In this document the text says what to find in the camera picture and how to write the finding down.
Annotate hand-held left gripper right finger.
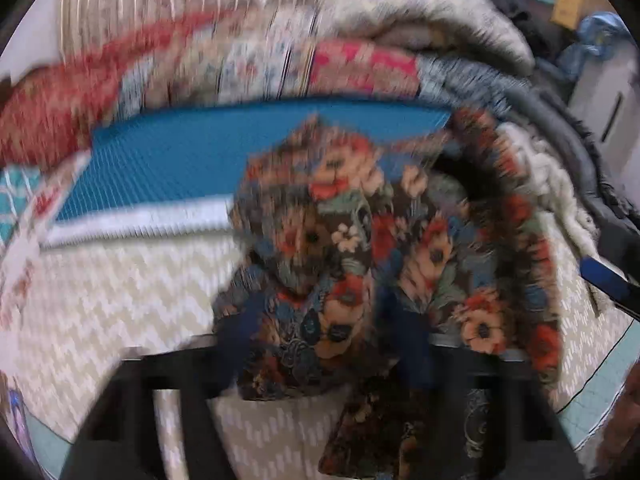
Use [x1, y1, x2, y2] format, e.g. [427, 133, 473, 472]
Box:
[380, 297, 587, 480]

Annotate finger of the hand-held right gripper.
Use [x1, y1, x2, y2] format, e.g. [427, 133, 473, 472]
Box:
[579, 254, 640, 319]

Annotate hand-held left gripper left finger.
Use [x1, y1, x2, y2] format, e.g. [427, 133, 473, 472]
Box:
[60, 305, 263, 480]

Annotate floral print garment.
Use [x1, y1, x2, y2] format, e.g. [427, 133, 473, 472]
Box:
[212, 107, 565, 480]

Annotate white fluffy blanket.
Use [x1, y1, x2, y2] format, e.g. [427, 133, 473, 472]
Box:
[500, 122, 601, 253]

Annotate white cabinet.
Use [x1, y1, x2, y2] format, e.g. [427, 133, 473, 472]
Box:
[569, 52, 640, 173]

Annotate dark grey blanket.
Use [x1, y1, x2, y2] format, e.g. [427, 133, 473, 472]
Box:
[420, 55, 640, 221]

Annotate patchwork quilt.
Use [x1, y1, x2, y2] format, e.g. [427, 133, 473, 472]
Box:
[0, 7, 640, 480]

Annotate teal patterned pillow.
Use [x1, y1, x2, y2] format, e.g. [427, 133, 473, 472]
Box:
[0, 166, 47, 247]

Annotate red patterned blanket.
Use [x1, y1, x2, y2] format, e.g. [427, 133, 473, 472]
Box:
[0, 10, 231, 171]

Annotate cream knitted blanket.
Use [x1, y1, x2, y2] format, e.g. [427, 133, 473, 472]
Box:
[315, 0, 536, 76]

